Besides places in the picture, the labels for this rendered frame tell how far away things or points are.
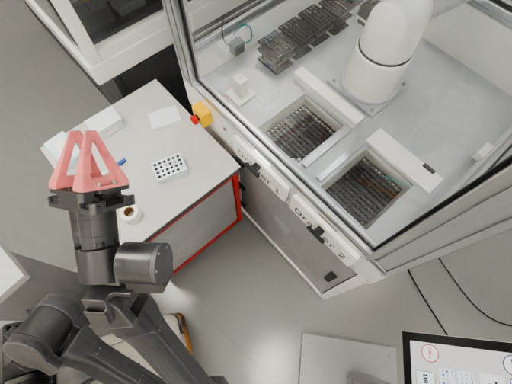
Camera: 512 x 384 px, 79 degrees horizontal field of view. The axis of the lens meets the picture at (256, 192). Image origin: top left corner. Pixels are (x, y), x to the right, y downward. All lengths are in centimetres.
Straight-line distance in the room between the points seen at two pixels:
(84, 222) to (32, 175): 213
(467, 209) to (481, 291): 171
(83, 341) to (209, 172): 79
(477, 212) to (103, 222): 57
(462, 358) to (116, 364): 76
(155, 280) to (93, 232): 10
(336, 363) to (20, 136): 253
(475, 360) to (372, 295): 113
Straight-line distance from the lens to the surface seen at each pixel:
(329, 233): 104
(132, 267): 44
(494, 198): 59
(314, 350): 189
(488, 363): 94
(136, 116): 151
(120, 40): 155
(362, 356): 195
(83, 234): 46
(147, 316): 56
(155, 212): 126
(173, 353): 61
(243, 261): 193
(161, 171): 130
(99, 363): 73
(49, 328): 69
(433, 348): 98
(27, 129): 282
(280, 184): 107
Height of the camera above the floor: 189
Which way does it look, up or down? 66 degrees down
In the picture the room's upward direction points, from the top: 1 degrees clockwise
